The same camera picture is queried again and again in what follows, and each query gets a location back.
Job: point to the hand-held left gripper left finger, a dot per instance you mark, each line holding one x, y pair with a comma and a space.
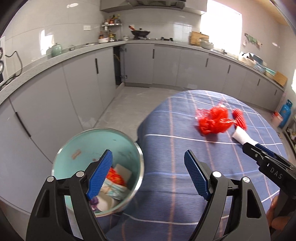
99, 176

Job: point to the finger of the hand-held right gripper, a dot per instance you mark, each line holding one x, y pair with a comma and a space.
266, 150
253, 153

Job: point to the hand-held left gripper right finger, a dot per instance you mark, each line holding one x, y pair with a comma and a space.
196, 178

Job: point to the clear red-printed plastic bag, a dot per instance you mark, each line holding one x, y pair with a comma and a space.
114, 178

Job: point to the pale printed plastic bag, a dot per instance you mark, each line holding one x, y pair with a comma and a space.
113, 190

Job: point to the white foam block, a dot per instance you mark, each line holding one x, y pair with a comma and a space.
123, 172

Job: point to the purple patterned cloth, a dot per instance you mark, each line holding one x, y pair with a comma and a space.
93, 204

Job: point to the teal metal-rimmed bin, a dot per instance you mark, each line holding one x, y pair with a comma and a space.
92, 143

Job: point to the red foam net sleeve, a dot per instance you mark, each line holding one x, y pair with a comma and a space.
239, 118

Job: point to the red mesh plastic bag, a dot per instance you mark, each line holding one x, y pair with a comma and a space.
212, 120

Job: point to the person's right hand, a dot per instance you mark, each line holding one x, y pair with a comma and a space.
274, 213

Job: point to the metal shelf rack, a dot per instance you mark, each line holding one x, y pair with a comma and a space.
291, 135

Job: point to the blue plaid tablecloth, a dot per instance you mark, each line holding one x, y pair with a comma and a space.
171, 162

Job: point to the pink waste bucket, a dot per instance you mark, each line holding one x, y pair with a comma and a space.
276, 120

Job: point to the blue gas cylinder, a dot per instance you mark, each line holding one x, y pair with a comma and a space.
285, 113

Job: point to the leaning wooden board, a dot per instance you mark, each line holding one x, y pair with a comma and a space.
280, 78

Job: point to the teal plastic basin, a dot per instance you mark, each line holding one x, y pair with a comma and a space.
269, 72

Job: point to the white basin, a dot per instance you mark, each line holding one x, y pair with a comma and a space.
245, 59

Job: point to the grey counter base cabinets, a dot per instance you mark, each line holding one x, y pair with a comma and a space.
185, 67

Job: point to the metal mixing bowl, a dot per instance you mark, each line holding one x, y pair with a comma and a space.
207, 44

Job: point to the wooden cutting board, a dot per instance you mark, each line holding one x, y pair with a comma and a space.
194, 38

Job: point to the bright window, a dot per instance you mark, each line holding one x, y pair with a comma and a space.
219, 27

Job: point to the flat white plate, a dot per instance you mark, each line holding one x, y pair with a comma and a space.
86, 44

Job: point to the white red-rimmed bowl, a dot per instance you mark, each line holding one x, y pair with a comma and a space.
103, 40

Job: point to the small white jar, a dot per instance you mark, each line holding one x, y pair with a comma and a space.
126, 38

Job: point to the gas stove top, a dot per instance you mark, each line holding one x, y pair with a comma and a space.
166, 39

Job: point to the black wok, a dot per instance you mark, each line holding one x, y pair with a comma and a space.
141, 33

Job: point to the metal spice rack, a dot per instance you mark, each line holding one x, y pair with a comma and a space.
111, 26

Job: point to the group of condiment bottles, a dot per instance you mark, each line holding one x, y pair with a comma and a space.
112, 20

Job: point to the hanging cloths rail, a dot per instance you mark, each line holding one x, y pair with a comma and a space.
253, 39

